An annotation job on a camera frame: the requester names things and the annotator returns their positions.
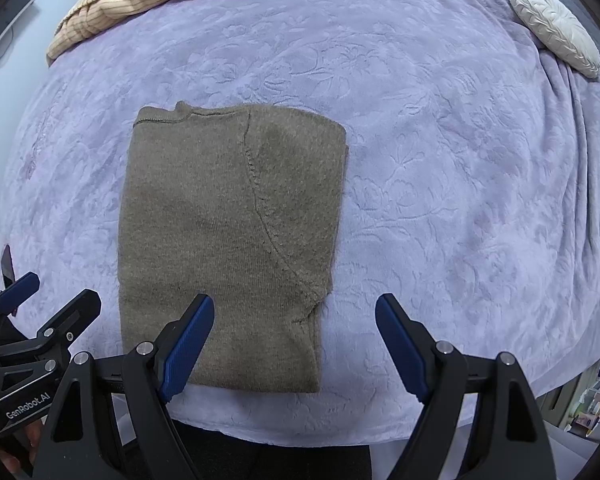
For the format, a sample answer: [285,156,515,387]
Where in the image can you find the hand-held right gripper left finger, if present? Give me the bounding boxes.
[32,294,216,480]

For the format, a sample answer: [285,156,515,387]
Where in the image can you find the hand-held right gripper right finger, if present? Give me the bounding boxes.
[375,293,553,480]

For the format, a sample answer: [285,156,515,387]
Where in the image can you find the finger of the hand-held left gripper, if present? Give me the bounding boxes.
[0,272,41,333]
[0,289,102,361]

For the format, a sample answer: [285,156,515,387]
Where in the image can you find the olive knit sweater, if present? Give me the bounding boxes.
[120,101,349,393]

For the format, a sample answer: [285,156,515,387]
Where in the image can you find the person's left hand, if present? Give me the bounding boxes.
[0,417,47,477]

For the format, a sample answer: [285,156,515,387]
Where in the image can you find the person's black pants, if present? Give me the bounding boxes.
[170,417,373,480]

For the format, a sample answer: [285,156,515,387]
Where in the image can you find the lavender embossed blanket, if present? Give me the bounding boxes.
[0,0,600,446]

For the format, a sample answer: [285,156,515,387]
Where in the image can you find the colourful toys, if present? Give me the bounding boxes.
[567,360,600,441]

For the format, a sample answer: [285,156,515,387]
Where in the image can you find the white framed monitor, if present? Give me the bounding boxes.
[0,0,36,71]

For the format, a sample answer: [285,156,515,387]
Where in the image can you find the white round pleated pillow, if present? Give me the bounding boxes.
[508,0,600,79]

